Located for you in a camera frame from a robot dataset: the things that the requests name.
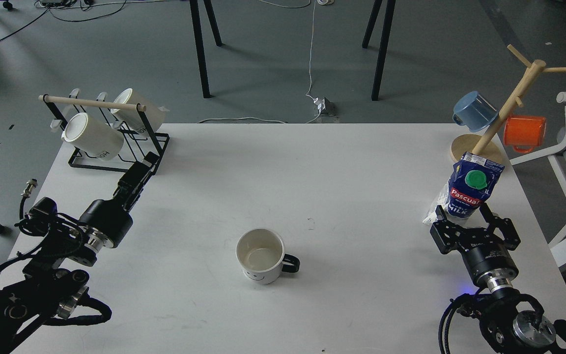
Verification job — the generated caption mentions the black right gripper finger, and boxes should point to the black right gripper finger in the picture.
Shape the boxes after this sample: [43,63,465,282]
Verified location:
[430,205,460,255]
[479,203,521,250]

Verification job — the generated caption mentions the white mug on rack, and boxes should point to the white mug on rack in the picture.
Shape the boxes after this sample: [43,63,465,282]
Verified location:
[61,113,124,161]
[111,88,167,134]

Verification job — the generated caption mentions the wooden mug tree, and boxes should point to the wooden mug tree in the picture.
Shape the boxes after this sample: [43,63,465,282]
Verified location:
[450,44,566,164]

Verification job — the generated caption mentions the black floor cable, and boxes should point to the black floor cable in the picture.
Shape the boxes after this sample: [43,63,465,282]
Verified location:
[0,0,129,64]

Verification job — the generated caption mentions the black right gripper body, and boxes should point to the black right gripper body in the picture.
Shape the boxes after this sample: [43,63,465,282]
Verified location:
[452,227,520,288]

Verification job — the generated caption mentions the black table legs left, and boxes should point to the black table legs left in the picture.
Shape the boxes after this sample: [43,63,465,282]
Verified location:
[189,0,224,99]

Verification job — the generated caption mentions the grey power plug box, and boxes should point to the grey power plug box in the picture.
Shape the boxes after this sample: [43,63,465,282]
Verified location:
[313,98,337,117]

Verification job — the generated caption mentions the white floor cable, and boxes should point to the white floor cable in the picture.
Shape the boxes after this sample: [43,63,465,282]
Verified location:
[198,0,335,124]

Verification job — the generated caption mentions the blue cup on tree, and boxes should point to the blue cup on tree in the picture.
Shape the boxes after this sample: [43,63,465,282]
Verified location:
[452,90,499,132]

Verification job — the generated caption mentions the orange cup on tree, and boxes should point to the orange cup on tree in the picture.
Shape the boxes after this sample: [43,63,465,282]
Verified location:
[502,115,547,154]

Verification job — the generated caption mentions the blue Pascual milk carton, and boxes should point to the blue Pascual milk carton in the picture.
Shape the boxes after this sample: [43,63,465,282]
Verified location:
[422,152,505,226]

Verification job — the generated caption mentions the white mug rear on rack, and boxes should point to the white mug rear on rack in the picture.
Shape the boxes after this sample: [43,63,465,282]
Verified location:
[111,88,167,134]

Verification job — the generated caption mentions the black table legs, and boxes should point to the black table legs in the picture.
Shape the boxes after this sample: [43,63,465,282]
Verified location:
[362,0,396,101]
[189,0,224,99]

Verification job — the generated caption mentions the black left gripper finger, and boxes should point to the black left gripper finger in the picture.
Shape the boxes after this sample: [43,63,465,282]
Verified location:
[136,151,160,190]
[117,162,148,197]

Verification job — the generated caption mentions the white mug front on rack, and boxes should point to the white mug front on rack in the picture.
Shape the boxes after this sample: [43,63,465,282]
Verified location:
[61,113,124,161]

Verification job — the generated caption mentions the black table legs right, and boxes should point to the black table legs right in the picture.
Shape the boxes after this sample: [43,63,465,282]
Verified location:
[362,0,396,101]

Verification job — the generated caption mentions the white smiley mug black handle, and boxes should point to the white smiley mug black handle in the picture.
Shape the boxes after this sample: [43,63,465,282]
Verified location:
[235,228,300,285]

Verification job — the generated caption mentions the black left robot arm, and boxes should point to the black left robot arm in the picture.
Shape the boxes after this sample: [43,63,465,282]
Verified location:
[0,152,160,354]

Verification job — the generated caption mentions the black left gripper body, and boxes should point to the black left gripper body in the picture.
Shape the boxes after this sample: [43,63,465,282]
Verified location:
[79,187,139,248]

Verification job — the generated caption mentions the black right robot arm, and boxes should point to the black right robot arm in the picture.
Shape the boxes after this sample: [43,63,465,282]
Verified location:
[430,204,566,354]

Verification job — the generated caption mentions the black wire mug rack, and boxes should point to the black wire mug rack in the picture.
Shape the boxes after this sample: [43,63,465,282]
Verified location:
[39,88,170,171]

